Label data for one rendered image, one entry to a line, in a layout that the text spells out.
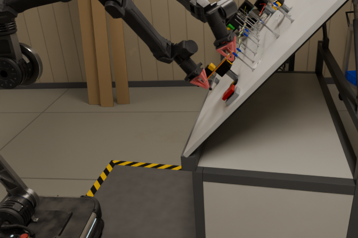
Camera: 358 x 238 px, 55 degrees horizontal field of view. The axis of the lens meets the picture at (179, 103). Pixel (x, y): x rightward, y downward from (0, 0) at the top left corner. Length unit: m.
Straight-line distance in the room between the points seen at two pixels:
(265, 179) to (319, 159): 0.24
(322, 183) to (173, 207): 1.30
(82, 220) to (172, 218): 0.58
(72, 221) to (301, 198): 1.25
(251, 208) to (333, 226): 0.29
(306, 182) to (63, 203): 1.44
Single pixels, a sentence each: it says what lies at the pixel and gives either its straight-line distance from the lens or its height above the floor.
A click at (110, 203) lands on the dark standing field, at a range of 2.51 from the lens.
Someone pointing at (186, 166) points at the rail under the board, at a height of 0.82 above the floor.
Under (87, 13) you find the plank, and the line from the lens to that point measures 3.97.
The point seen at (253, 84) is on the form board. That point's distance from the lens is 1.11.
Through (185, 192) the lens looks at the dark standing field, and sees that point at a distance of 2.50.
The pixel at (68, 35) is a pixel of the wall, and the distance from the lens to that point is 4.53.
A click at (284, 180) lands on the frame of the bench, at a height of 0.79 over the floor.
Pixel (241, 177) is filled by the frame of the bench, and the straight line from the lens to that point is 1.29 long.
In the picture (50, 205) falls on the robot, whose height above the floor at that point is 0.24.
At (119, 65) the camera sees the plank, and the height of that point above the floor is 0.44.
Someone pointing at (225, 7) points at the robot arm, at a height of 1.35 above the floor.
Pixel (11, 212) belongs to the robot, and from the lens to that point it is 2.01.
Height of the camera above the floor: 1.55
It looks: 24 degrees down
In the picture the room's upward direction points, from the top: 4 degrees counter-clockwise
